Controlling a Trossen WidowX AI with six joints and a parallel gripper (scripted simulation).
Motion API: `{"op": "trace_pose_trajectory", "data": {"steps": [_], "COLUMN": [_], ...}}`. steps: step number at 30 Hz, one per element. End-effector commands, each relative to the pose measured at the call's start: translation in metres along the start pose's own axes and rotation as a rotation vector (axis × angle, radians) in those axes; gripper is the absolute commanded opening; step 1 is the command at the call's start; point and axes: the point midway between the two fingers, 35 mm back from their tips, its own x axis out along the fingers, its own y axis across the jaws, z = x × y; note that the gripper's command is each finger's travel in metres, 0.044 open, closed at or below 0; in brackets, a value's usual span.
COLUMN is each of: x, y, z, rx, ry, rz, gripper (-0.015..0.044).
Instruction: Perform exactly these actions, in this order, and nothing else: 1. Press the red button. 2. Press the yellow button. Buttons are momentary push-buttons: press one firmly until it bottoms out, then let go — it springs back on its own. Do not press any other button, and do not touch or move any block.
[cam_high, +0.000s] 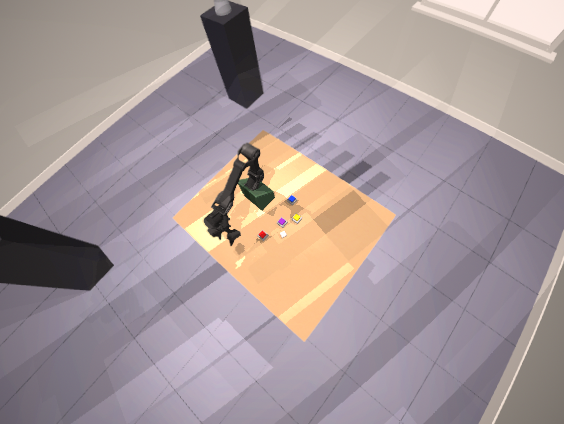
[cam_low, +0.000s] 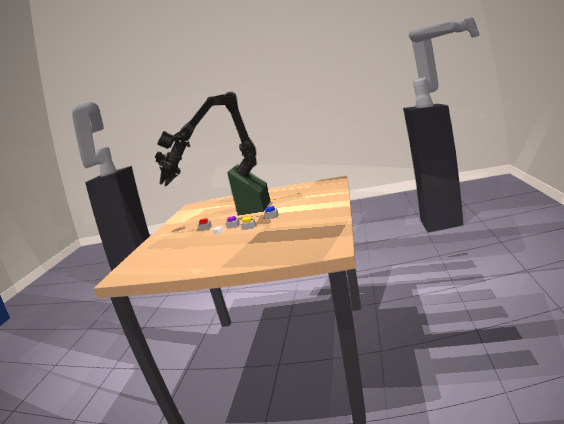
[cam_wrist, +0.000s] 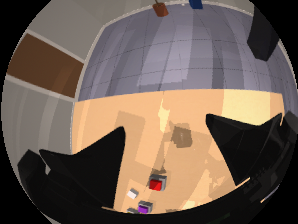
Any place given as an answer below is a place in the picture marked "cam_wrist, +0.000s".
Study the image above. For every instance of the red button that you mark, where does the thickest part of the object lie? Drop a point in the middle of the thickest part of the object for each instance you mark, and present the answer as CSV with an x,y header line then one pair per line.
x,y
157,182

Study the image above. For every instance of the yellow button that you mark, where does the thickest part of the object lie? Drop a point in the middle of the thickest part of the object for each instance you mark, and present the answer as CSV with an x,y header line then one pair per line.
x,y
131,210

